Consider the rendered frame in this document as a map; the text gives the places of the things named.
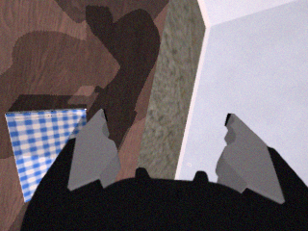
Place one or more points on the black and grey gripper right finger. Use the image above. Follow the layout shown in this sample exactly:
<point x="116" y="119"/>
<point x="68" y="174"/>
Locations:
<point x="248" y="165"/>

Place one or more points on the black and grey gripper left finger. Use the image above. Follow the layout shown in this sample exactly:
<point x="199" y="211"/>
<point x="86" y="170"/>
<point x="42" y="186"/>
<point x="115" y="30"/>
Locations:
<point x="87" y="164"/>

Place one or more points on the blue and white checkered cloth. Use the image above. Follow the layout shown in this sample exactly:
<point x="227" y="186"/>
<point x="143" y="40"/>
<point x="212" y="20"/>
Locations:
<point x="38" y="137"/>

